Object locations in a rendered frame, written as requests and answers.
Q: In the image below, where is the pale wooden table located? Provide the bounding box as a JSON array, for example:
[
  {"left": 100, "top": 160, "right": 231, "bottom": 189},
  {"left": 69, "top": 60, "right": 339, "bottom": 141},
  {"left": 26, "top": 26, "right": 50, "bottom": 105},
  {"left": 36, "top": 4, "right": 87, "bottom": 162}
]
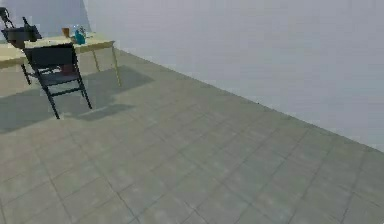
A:
[{"left": 0, "top": 32, "right": 123, "bottom": 88}]

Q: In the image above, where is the teal bottle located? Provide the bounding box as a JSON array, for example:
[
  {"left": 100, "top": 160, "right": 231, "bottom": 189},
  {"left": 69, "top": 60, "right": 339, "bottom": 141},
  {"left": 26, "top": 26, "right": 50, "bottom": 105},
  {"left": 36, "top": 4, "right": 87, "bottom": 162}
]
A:
[{"left": 73, "top": 25, "right": 87, "bottom": 46}]

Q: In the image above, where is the black chair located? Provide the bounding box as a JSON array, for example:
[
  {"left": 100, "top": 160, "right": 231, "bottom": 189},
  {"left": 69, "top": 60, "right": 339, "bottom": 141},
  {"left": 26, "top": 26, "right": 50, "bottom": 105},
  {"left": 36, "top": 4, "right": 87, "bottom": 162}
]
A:
[
  {"left": 0, "top": 7, "right": 43, "bottom": 86},
  {"left": 23, "top": 42, "right": 93, "bottom": 120}
]

